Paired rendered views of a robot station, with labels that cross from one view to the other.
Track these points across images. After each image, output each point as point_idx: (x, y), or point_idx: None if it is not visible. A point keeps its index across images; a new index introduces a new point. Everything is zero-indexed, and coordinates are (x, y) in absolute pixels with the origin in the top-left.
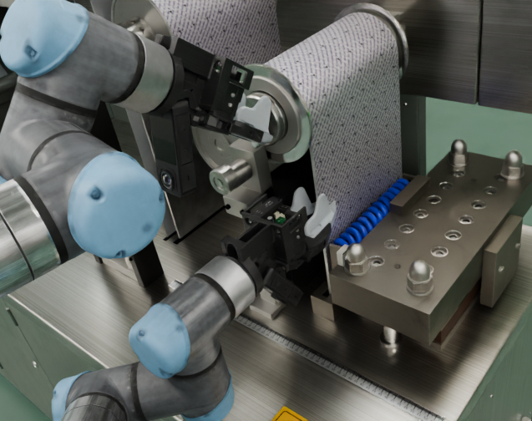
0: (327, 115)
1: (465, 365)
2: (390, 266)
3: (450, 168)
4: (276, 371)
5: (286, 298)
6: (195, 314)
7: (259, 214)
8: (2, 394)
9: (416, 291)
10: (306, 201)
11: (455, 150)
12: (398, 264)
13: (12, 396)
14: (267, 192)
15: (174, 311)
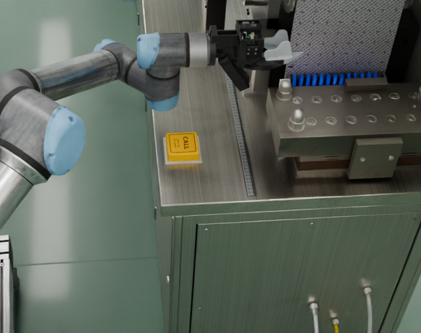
0: (316, 0)
1: (297, 188)
2: (299, 107)
3: (416, 90)
4: (215, 119)
5: (232, 81)
6: (166, 49)
7: (242, 26)
8: (131, 44)
9: (289, 125)
10: (285, 40)
11: None
12: (304, 110)
13: (136, 50)
14: (272, 20)
15: (158, 40)
